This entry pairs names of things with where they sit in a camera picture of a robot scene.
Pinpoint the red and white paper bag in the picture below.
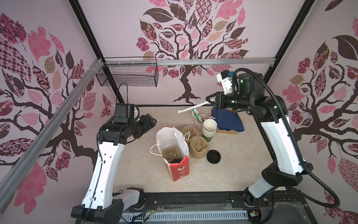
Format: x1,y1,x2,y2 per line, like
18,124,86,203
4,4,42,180
150,127,191,182

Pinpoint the single pulp cup carrier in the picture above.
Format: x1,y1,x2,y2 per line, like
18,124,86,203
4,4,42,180
163,146,183,164

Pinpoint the black plastic cup lid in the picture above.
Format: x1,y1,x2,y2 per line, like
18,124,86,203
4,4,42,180
170,158,182,164

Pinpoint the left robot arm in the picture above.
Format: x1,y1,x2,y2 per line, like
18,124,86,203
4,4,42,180
71,103,157,224

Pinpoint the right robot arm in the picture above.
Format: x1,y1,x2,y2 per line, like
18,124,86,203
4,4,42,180
206,68,340,208

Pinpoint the dark blue napkin stack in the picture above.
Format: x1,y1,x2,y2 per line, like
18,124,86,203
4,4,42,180
211,107,245,133

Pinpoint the stack of paper cups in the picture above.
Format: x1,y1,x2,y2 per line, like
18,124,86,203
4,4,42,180
202,119,217,142

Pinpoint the green wrapped straw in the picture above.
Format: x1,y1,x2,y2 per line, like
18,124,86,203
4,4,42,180
191,108,203,124

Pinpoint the brown cardboard box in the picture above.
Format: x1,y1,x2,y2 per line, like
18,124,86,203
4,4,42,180
213,109,241,135

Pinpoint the pink straw holder cup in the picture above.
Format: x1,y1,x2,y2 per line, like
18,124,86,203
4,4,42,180
195,114,209,133

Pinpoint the brown pulp cup carrier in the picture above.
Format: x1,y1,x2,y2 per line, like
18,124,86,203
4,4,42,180
181,126,209,159

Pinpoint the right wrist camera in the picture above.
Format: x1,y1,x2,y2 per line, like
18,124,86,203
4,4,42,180
216,70,234,95

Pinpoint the black wire basket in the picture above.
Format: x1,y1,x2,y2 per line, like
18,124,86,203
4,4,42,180
96,56,159,87

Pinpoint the aluminium rail back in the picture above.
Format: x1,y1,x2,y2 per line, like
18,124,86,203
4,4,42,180
105,57,276,66

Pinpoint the aluminium rail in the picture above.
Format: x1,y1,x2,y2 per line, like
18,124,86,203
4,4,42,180
105,57,276,66
1,58,103,209

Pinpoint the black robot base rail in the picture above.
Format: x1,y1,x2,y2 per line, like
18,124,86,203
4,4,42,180
111,191,280,216

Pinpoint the white slotted cable duct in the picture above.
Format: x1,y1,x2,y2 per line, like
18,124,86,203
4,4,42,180
119,211,249,224

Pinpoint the aluminium rail left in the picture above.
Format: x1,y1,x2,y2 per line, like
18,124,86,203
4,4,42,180
1,58,103,209

